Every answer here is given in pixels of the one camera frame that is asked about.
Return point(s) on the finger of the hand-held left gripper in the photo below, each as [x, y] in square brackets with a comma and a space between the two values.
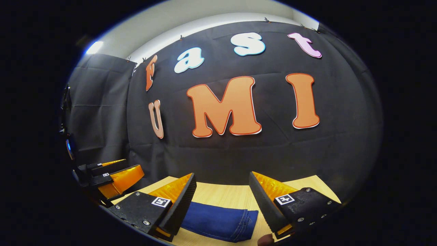
[109, 167]
[123, 179]

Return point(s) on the blue jeans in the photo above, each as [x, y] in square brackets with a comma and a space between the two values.
[218, 218]

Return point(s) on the black backdrop cloth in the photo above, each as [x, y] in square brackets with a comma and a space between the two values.
[239, 157]
[99, 112]

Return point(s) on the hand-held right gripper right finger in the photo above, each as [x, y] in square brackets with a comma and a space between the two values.
[266, 208]

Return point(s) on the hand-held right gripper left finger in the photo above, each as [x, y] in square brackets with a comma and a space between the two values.
[181, 208]

